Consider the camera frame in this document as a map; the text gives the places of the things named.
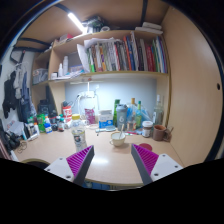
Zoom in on white wall socket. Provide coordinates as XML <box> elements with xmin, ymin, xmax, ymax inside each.
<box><xmin>77</xmin><ymin>90</ymin><xmax>100</xmax><ymax>99</ymax></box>

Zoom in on red and white can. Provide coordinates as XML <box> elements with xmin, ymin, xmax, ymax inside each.
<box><xmin>62</xmin><ymin>105</ymin><xmax>73</xmax><ymax>124</ymax></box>

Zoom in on green container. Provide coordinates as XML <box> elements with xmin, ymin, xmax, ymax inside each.
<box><xmin>35</xmin><ymin>113</ymin><xmax>46</xmax><ymax>134</ymax></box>

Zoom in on brown bottle with green cap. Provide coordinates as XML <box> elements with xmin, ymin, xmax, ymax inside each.
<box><xmin>57</xmin><ymin>115</ymin><xmax>66</xmax><ymax>133</ymax></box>

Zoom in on clear glass bottle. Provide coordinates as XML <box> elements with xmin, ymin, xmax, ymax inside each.
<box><xmin>152</xmin><ymin>94</ymin><xmax>165</xmax><ymax>127</ymax></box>

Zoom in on grey shaker bottle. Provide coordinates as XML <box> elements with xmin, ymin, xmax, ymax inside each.
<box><xmin>115</xmin><ymin>103</ymin><xmax>129</xmax><ymax>132</ymax></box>

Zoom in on pink packet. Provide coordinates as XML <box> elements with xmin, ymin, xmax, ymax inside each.
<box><xmin>84</xmin><ymin>108</ymin><xmax>97</xmax><ymax>125</ymax></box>

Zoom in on clear drink bottle yellow cap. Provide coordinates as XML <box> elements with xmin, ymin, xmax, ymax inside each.
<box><xmin>70</xmin><ymin>113</ymin><xmax>88</xmax><ymax>153</ymax></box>

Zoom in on white and blue tissue box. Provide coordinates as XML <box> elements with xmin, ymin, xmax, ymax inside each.
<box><xmin>98</xmin><ymin>109</ymin><xmax>114</xmax><ymax>130</ymax></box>

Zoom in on dark hanging clothes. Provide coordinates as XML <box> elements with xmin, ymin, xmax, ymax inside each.
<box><xmin>1</xmin><ymin>61</ymin><xmax>35</xmax><ymax>123</ymax></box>

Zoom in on brown mug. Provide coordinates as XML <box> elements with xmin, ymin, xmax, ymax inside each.
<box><xmin>152</xmin><ymin>124</ymin><xmax>172</xmax><ymax>142</ymax></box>

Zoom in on wooden-handled spoon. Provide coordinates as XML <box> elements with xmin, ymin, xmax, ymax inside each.
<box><xmin>118</xmin><ymin>123</ymin><xmax>126</xmax><ymax>139</ymax></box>

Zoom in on brown jar with white lid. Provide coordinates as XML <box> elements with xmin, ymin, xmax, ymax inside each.
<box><xmin>141</xmin><ymin>120</ymin><xmax>154</xmax><ymax>138</ymax></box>

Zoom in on green-capped slim bottle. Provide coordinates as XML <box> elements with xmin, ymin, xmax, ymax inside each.
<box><xmin>135</xmin><ymin>100</ymin><xmax>144</xmax><ymax>129</ymax></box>

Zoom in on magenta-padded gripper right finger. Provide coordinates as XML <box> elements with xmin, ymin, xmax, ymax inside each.
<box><xmin>130</xmin><ymin>143</ymin><xmax>185</xmax><ymax>186</ymax></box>

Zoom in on black bag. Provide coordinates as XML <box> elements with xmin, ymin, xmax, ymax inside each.
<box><xmin>37</xmin><ymin>99</ymin><xmax>51</xmax><ymax>116</ymax></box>

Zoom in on cream ceramic mug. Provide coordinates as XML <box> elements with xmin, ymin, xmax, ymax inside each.
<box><xmin>109</xmin><ymin>130</ymin><xmax>127</xmax><ymax>148</ymax></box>

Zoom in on pale blue flat case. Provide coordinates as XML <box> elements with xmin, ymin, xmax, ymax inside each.
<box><xmin>95</xmin><ymin>125</ymin><xmax>117</xmax><ymax>133</ymax></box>

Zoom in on white desk lamp light bar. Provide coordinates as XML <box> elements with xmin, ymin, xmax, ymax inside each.
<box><xmin>69</xmin><ymin>78</ymin><xmax>105</xmax><ymax>93</ymax></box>

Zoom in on tall green bottle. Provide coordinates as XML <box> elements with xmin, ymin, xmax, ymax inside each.
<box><xmin>113</xmin><ymin>98</ymin><xmax>121</xmax><ymax>127</ymax></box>

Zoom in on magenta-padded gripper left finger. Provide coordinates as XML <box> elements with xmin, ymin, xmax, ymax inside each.
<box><xmin>44</xmin><ymin>145</ymin><xmax>96</xmax><ymax>187</ymax></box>

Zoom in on wooden shelf unit with books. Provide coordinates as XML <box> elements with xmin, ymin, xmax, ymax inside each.
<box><xmin>30</xmin><ymin>21</ymin><xmax>171</xmax><ymax>88</ymax></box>

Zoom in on dark jar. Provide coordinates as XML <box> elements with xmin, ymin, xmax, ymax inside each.
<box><xmin>49</xmin><ymin>113</ymin><xmax>59</xmax><ymax>132</ymax></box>

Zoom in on white bottle with blue label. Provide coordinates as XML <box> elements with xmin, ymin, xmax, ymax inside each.
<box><xmin>43</xmin><ymin>116</ymin><xmax>54</xmax><ymax>135</ymax></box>

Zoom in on ceiling light tube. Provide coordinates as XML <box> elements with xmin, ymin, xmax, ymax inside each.
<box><xmin>67</xmin><ymin>12</ymin><xmax>86</xmax><ymax>33</ymax></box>

